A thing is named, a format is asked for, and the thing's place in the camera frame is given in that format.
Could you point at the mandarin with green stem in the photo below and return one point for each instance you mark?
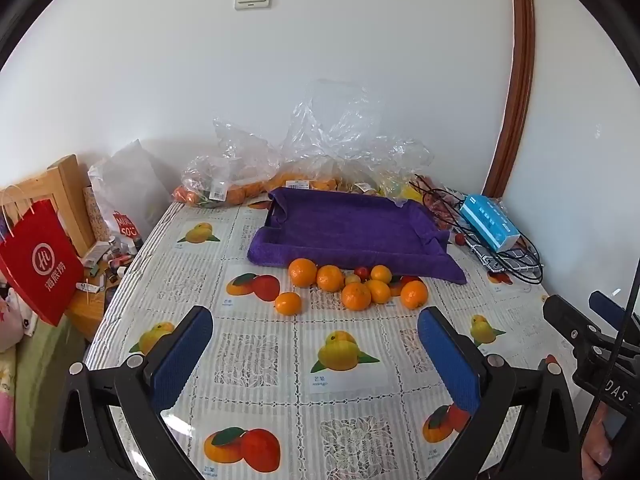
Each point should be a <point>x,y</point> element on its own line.
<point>414,294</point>

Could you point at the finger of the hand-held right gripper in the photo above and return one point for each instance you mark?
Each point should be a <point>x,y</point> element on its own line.
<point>570,322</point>
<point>612,310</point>

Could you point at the orange mandarin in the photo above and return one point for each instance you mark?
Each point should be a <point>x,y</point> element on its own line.
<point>303,272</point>
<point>379,292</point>
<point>288,304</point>
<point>356,295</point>
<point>380,273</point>
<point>330,278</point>

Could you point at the clear bag of red fruit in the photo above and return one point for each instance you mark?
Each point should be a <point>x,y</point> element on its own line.
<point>440,210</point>

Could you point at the wooden nightstand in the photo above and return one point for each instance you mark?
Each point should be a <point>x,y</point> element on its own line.
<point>87,317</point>

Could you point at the black tray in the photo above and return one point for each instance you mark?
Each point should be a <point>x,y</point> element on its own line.
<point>273,214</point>

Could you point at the clear bag of leafy mandarins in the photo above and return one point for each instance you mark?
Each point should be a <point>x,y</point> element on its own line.
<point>220,180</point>

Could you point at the fruit print tablecloth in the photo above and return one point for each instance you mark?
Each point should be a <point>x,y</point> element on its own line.
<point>260,350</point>

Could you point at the white pink plastic bag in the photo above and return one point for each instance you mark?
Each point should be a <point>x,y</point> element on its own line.
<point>12,320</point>

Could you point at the black white patterned pouch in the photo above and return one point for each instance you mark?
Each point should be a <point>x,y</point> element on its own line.
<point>487,257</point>

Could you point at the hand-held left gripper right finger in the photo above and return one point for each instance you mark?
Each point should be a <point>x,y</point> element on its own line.
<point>447,360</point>

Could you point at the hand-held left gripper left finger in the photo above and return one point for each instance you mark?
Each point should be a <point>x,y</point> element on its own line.
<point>182,355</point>

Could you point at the large clear bag of oranges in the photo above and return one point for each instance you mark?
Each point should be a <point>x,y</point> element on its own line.
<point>330,130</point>

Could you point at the brown wooden door frame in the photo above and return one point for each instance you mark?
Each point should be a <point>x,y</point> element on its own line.
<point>520,60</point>

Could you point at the green bed sheet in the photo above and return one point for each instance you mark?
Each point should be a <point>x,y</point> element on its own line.
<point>45,385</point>

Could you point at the person's right hand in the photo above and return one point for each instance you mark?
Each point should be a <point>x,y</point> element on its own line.
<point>597,452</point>

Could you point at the beige patterned paper bag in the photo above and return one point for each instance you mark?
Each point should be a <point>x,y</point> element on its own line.
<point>95,215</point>

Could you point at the pile of small toiletries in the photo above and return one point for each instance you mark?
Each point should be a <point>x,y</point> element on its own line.
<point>107,260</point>

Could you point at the red paper bag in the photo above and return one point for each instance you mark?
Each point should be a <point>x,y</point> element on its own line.
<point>42,265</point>

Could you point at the purple towel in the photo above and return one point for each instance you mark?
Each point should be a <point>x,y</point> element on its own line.
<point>350,230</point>

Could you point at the small yellow-green fruit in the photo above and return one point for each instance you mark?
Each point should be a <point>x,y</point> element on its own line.
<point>352,278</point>

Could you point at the small red fruit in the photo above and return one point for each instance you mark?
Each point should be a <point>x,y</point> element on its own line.
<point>459,238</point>
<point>362,272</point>

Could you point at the clear bag of yellow fruit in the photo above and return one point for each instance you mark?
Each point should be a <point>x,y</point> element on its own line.
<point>407,160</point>

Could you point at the blue tissue pack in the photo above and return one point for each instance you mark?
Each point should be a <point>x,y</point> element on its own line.
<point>487,220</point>

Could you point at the white plastic bag red logo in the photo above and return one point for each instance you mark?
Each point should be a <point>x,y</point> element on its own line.
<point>130,185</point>

